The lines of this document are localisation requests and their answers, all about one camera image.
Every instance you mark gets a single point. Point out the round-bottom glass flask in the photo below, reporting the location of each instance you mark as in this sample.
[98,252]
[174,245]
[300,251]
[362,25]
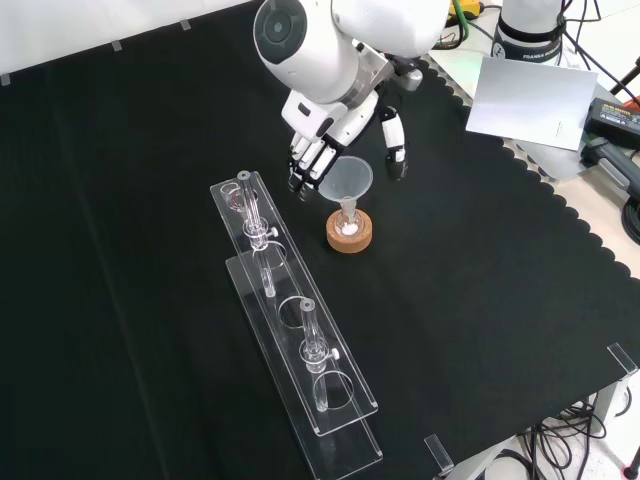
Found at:
[348,227]

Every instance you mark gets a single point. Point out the black and red tripod leg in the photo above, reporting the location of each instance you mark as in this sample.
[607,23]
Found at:
[627,80]

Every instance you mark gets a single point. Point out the clear acrylic funnel stand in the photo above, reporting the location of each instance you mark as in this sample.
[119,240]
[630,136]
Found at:
[300,320]

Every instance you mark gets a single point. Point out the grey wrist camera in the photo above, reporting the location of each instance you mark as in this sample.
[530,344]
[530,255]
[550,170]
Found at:
[407,75]

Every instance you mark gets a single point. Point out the clear plastic funnel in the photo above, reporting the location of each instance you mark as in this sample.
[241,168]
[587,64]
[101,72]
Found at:
[352,175]

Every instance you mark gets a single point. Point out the grey metal base plate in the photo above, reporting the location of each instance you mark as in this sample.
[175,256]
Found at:
[450,62]

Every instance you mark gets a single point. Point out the black scalloped bench cloth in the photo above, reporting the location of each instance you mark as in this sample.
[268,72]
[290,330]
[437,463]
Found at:
[125,250]

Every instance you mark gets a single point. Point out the clear plastic cloth clamp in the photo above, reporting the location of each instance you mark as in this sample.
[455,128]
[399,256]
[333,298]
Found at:
[439,452]
[622,357]

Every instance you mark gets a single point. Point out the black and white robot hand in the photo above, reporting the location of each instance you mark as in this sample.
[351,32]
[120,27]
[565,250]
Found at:
[330,122]

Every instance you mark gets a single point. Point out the yellow stop button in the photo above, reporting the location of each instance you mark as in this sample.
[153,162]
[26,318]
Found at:
[467,7]

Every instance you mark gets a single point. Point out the black power adapter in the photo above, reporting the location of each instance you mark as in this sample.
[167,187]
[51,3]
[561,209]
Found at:
[612,117]

